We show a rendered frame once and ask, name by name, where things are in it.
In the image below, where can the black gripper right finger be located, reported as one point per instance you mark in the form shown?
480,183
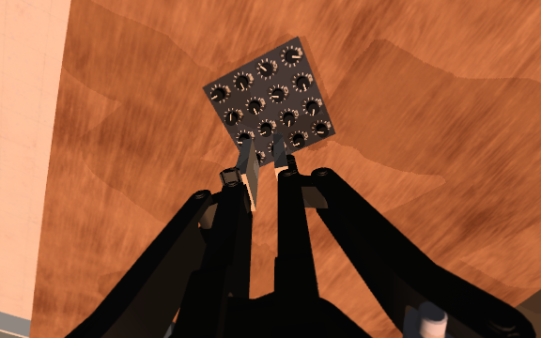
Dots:
422,299

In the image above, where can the dark grey knob box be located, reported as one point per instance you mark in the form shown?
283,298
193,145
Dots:
273,98

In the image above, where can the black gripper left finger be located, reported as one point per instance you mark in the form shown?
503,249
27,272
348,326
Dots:
145,301

